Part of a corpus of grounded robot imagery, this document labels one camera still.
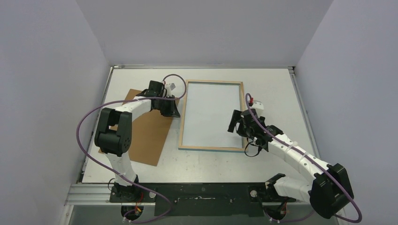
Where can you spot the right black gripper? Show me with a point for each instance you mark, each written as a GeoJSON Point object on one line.
{"type": "Point", "coordinates": [239, 123]}

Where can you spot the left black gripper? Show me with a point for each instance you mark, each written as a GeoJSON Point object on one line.
{"type": "Point", "coordinates": [172, 111]}

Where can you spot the blue wooden picture frame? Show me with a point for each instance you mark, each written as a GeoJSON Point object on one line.
{"type": "Point", "coordinates": [183, 130]}

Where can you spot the brown cardboard backing board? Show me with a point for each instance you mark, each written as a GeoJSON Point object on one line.
{"type": "Point", "coordinates": [149, 133]}

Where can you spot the hot air balloon photo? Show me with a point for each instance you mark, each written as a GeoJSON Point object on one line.
{"type": "Point", "coordinates": [211, 115]}

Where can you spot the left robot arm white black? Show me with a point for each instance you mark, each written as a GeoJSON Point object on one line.
{"type": "Point", "coordinates": [114, 132]}

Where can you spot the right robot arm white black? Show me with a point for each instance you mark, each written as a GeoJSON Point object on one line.
{"type": "Point", "coordinates": [326, 187]}

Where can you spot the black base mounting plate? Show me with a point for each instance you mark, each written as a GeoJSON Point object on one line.
{"type": "Point", "coordinates": [211, 209]}

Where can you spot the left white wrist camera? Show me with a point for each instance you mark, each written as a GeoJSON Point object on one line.
{"type": "Point", "coordinates": [169, 87]}

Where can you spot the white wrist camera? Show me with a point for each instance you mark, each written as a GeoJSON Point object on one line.
{"type": "Point", "coordinates": [169, 87]}
{"type": "Point", "coordinates": [258, 106]}

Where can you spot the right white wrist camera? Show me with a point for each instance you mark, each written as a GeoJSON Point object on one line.
{"type": "Point", "coordinates": [258, 106]}

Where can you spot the aluminium rail front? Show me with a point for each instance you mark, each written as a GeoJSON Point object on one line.
{"type": "Point", "coordinates": [87, 198]}

